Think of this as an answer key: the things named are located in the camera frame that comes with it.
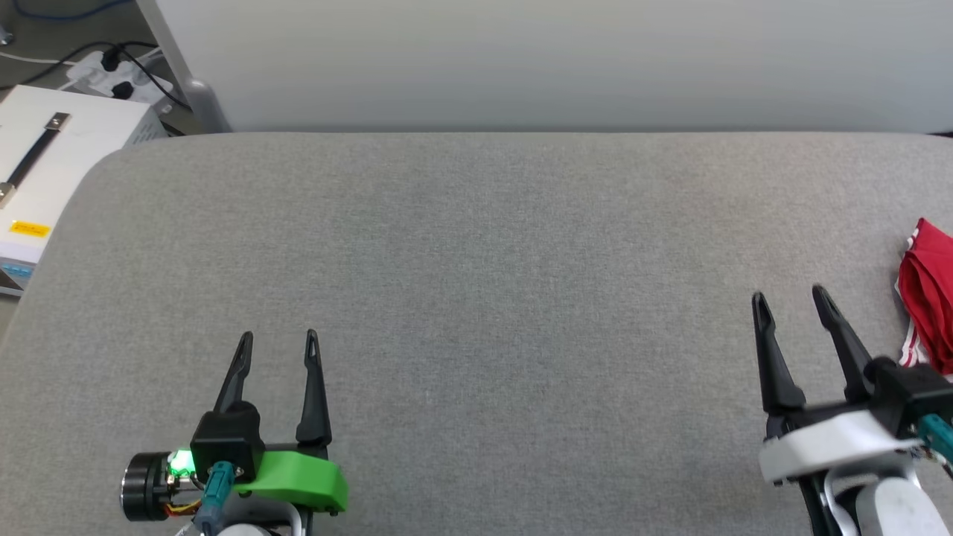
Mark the red basketball jersey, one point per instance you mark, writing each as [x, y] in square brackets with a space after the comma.
[931, 290]

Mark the white metal equipment case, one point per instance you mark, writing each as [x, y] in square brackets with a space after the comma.
[89, 126]

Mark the grey partition leg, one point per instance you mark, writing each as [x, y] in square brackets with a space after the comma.
[205, 108]

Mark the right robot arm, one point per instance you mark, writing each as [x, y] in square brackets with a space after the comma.
[893, 506]

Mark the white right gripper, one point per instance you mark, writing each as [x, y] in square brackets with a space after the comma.
[826, 443]

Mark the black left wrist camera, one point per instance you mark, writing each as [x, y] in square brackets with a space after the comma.
[227, 439]

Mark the yellow warning label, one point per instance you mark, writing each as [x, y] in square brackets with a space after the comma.
[30, 228]

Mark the black power plug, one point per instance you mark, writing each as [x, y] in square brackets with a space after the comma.
[122, 91]

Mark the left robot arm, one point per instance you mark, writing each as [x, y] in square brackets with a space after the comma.
[145, 484]

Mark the silver metal leg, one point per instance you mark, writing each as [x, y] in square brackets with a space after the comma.
[4, 36]

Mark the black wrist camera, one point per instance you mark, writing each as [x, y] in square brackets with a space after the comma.
[908, 391]
[227, 439]

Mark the white partition panel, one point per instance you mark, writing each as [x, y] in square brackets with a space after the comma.
[521, 59]

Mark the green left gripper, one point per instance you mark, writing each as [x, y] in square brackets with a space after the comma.
[305, 476]

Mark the white power strip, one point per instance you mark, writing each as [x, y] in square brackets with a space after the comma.
[85, 71]

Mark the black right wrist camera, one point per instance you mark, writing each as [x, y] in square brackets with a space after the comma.
[908, 391]

